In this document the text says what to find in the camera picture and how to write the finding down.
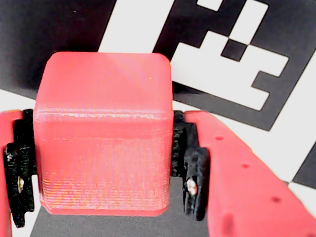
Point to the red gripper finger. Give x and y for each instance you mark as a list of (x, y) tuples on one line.
[(247, 197), (19, 160)]

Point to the red cube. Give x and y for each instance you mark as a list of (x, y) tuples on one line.
[(103, 123)]

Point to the black white marker checkerboard mat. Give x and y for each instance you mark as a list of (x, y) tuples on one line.
[(247, 74)]

